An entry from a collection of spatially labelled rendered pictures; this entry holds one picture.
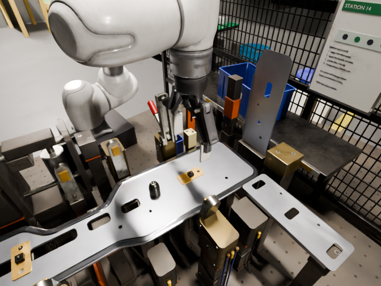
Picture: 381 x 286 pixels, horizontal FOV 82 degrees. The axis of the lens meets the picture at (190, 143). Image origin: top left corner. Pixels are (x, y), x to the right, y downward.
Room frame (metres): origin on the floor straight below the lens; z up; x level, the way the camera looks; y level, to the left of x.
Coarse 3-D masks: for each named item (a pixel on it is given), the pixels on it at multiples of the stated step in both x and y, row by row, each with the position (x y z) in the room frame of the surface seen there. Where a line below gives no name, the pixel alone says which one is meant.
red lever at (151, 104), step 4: (152, 100) 0.69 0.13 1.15; (148, 104) 0.68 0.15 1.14; (152, 104) 0.68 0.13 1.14; (152, 108) 0.67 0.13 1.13; (156, 108) 0.67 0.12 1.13; (152, 112) 0.66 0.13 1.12; (156, 112) 0.65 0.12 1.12; (156, 116) 0.64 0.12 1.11; (156, 120) 0.64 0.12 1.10; (168, 136) 0.59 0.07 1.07
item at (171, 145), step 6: (168, 132) 0.64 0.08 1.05; (156, 138) 0.60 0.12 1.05; (156, 144) 0.61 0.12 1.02; (162, 144) 0.57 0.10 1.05; (168, 144) 0.58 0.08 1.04; (174, 144) 0.59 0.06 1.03; (156, 150) 0.61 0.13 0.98; (162, 150) 0.57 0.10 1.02; (168, 150) 0.58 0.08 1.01; (174, 150) 0.59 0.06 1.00; (162, 156) 0.58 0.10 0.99; (168, 156) 0.58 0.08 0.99; (174, 156) 0.59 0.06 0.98
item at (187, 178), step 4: (196, 168) 0.51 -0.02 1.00; (188, 172) 0.48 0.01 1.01; (192, 172) 0.48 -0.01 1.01; (196, 172) 0.49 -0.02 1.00; (200, 172) 0.49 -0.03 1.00; (180, 176) 0.47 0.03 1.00; (184, 176) 0.47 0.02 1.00; (188, 176) 0.47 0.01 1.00; (192, 176) 0.47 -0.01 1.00; (196, 176) 0.47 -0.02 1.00; (180, 180) 0.45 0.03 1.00; (184, 180) 0.45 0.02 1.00; (188, 180) 0.45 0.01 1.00
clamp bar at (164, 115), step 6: (156, 96) 0.60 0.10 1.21; (162, 96) 0.61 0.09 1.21; (156, 102) 0.60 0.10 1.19; (162, 102) 0.58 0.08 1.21; (168, 102) 0.58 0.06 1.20; (162, 108) 0.60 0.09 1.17; (162, 114) 0.59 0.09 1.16; (168, 114) 0.60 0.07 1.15; (162, 120) 0.58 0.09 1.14; (168, 120) 0.60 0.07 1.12; (162, 126) 0.58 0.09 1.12; (168, 126) 0.60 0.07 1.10; (162, 132) 0.59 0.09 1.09; (174, 138) 0.59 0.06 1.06
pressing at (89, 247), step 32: (192, 160) 0.55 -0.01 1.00; (224, 160) 0.55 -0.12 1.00; (128, 192) 0.41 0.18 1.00; (160, 192) 0.41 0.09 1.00; (192, 192) 0.41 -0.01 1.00; (224, 192) 0.41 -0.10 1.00; (64, 224) 0.30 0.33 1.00; (128, 224) 0.31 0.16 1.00; (160, 224) 0.31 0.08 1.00; (0, 256) 0.23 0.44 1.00; (64, 256) 0.23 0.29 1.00; (96, 256) 0.23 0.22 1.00
